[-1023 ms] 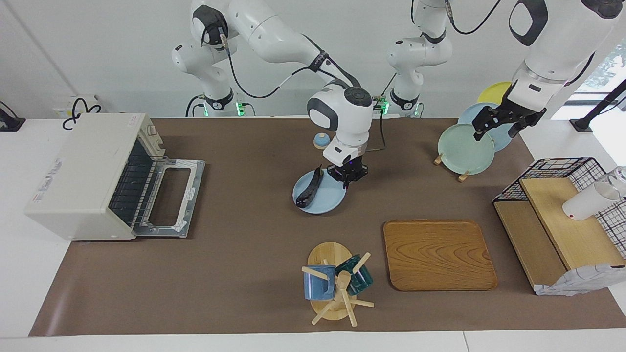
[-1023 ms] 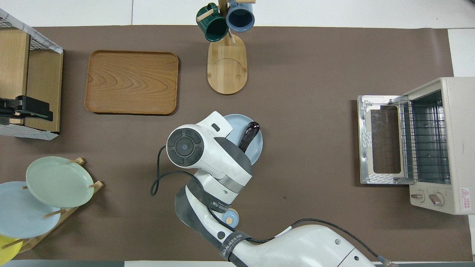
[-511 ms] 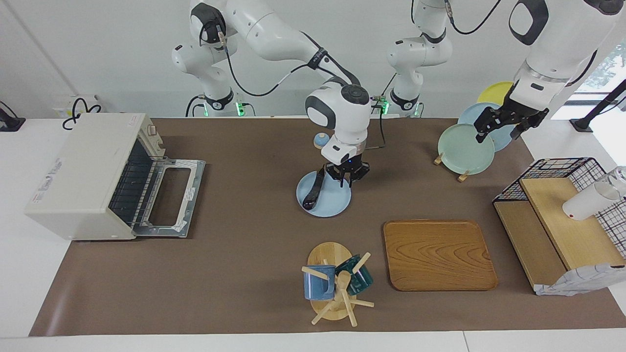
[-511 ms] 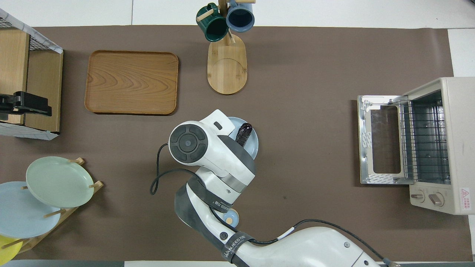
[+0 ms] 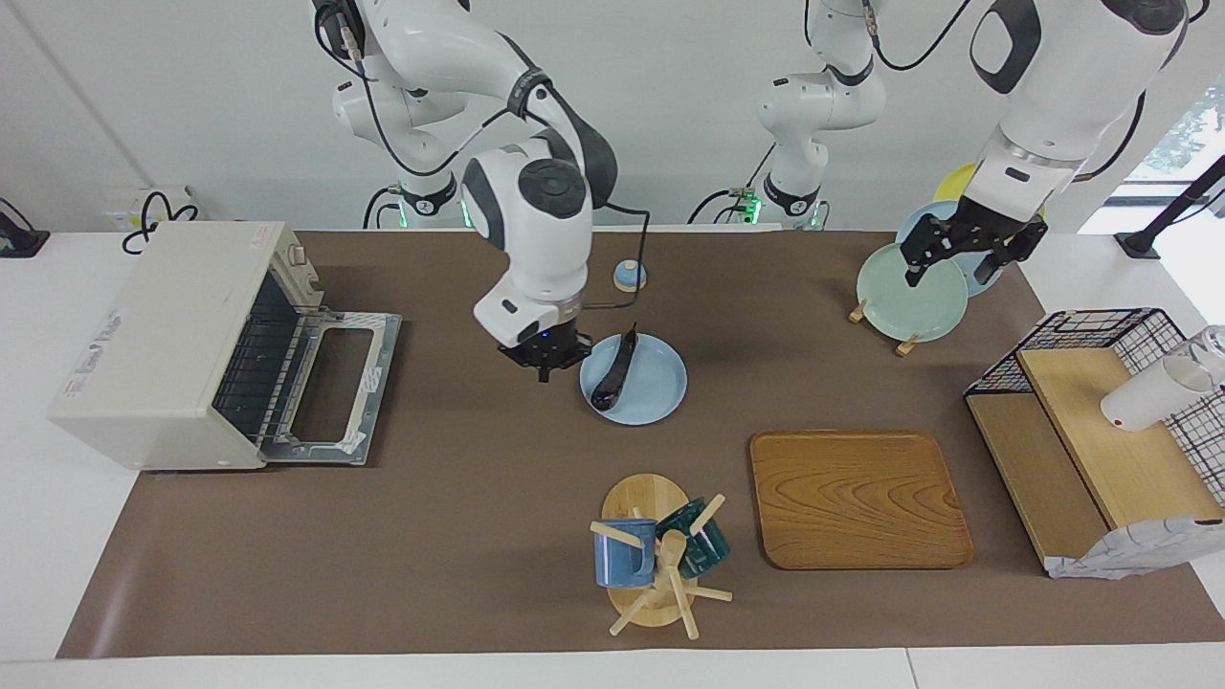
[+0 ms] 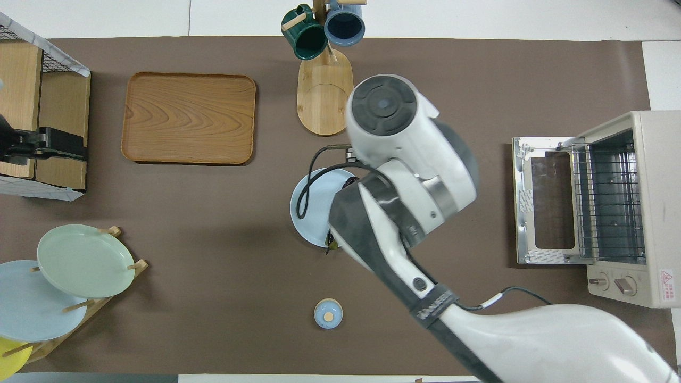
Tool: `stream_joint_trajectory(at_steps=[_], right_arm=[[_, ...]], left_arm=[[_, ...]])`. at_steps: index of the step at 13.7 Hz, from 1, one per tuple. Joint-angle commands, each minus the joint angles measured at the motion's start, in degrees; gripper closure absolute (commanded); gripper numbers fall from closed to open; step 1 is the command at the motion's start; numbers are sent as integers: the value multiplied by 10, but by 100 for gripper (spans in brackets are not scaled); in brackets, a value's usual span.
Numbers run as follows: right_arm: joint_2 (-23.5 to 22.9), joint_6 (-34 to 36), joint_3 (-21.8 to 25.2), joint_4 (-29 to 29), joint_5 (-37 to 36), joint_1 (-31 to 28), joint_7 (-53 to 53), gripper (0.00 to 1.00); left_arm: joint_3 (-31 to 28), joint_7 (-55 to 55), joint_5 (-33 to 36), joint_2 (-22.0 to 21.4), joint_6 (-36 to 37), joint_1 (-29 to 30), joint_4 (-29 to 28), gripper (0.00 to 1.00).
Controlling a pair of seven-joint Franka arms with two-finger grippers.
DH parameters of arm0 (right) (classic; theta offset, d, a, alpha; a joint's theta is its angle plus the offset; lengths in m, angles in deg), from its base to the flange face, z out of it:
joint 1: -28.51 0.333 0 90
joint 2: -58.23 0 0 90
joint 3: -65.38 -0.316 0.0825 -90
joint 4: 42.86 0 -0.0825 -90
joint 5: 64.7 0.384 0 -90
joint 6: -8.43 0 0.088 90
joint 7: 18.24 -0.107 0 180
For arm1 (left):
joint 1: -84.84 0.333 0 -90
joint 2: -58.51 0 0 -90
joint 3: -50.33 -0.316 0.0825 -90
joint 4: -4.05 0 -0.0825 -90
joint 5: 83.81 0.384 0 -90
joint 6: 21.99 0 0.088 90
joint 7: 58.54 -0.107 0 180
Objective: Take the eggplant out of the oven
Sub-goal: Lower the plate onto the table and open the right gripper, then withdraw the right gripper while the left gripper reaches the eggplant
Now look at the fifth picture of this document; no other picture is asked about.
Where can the beige toaster oven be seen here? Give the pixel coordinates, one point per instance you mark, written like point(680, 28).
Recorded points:
point(163, 335)

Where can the wooden plate rack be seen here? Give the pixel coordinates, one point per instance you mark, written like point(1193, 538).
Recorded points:
point(904, 346)

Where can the oven door with glass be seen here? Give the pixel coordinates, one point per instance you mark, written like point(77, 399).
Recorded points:
point(383, 354)

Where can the white cup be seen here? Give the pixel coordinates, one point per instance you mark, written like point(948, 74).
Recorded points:
point(1144, 402)

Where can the dark green mug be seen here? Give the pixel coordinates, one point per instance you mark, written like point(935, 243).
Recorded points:
point(703, 545)

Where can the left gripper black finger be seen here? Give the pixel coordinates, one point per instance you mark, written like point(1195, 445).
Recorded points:
point(1005, 268)
point(912, 273)

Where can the clear drinking glass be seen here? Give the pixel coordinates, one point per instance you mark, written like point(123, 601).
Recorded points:
point(1215, 344)

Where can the wooden two-tier shelf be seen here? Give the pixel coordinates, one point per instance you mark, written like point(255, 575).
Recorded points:
point(1129, 459)

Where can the small light blue plate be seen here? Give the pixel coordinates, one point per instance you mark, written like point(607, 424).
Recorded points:
point(660, 383)

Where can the wooden mug tree stand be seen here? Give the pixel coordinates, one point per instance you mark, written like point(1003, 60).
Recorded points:
point(641, 493)

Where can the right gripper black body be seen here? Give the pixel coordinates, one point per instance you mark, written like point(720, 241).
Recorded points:
point(545, 349)

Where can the rectangular wooden tray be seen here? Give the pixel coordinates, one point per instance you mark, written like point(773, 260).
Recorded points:
point(861, 498)

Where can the dark purple eggplant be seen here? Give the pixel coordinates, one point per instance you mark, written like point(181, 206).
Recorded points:
point(617, 373)

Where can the black stand with pole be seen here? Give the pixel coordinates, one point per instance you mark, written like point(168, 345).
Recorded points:
point(1139, 244)

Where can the large light blue plate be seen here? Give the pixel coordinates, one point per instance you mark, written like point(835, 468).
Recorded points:
point(981, 279)

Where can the pale green plate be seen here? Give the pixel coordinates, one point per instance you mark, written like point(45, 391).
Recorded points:
point(909, 306)

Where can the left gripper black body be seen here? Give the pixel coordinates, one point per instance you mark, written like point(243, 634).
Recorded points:
point(971, 234)

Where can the white checked cloth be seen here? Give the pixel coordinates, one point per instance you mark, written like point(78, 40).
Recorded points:
point(1129, 550)

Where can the white power strip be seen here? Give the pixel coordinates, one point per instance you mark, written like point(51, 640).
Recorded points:
point(163, 206)

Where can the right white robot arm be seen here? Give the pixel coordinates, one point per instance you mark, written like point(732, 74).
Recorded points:
point(536, 220)

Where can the brown table mat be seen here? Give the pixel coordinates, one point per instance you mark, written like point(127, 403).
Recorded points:
point(478, 526)

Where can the yellow plate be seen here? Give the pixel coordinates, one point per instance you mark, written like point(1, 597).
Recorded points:
point(957, 182)

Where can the blue mug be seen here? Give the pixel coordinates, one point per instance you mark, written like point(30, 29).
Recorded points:
point(622, 565)

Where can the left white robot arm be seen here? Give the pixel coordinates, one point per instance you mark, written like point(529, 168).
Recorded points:
point(1062, 86)

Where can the black clamp base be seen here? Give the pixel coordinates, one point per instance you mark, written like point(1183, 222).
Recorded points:
point(19, 244)

